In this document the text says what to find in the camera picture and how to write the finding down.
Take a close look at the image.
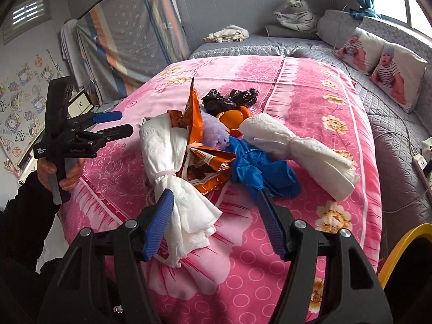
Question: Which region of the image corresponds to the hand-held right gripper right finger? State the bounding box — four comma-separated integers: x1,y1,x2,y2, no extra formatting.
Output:
257,188,394,324

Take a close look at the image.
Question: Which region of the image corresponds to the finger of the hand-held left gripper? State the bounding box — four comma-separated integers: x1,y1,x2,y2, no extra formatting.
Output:
76,124,134,150
67,110,123,132

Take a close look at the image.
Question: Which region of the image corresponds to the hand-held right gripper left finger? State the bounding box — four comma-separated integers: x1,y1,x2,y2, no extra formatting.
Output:
37,188,176,324

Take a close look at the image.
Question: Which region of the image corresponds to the white paper towel bundle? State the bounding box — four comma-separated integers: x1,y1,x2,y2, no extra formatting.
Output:
139,113,222,268
239,113,361,202

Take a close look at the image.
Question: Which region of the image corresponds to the blue rubber glove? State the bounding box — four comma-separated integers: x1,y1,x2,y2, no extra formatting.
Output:
224,136,301,199

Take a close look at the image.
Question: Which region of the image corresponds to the orange snack wrapper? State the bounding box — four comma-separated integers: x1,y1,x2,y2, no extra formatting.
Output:
168,77,238,194

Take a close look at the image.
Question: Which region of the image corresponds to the lilac fluffy sponge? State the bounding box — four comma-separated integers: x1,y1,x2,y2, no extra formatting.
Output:
199,104,232,151

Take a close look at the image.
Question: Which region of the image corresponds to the yellow bin rim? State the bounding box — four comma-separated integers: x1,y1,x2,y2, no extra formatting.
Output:
378,223,432,311

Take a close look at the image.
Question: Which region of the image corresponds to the person's left forearm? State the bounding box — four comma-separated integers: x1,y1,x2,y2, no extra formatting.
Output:
0,170,65,272

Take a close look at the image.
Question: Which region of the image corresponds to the person's left hand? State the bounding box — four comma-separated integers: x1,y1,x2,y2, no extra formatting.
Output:
36,158,86,191

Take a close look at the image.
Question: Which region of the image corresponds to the white cabinet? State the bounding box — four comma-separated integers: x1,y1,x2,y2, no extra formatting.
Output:
67,88,96,119

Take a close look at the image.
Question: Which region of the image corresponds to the hanging white towel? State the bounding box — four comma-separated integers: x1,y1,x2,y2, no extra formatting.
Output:
60,18,88,88

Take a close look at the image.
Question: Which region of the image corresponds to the hanging patterned striped sheet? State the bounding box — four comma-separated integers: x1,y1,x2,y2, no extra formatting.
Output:
76,0,191,103

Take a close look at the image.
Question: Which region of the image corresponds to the crumpled black plastic bag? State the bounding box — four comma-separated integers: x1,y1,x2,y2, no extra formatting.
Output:
201,88,259,116

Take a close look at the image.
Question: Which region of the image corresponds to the orange peel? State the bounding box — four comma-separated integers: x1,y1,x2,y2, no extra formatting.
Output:
216,106,252,139

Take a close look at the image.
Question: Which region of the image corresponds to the pink floral blanket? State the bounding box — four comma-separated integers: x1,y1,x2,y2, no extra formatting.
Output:
57,56,383,324

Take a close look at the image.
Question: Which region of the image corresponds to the crumpled cream cloth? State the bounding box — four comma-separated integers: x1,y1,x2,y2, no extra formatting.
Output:
203,24,250,43

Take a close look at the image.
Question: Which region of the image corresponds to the white power strip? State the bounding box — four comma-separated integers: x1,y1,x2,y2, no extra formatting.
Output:
412,153,432,190

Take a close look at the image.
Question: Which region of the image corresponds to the plain grey pillow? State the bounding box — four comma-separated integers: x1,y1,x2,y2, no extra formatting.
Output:
263,24,321,40

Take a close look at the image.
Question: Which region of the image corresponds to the baby print pillow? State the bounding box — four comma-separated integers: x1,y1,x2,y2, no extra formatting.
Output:
336,27,387,75
369,42,428,113

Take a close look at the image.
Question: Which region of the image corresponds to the grey quilted cushion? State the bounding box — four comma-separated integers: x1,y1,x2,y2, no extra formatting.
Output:
317,9,363,41

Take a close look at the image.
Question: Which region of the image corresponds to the tiger plush toy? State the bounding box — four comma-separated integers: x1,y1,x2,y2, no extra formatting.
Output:
273,0,319,32

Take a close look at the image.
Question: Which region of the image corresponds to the window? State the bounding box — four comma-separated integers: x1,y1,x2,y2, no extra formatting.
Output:
368,0,432,32

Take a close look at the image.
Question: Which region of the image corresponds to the cartoon wall poster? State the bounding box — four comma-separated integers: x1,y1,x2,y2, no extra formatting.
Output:
0,49,68,176

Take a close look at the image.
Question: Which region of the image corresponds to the louvred wall vent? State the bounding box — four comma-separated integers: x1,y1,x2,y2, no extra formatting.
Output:
2,0,53,44

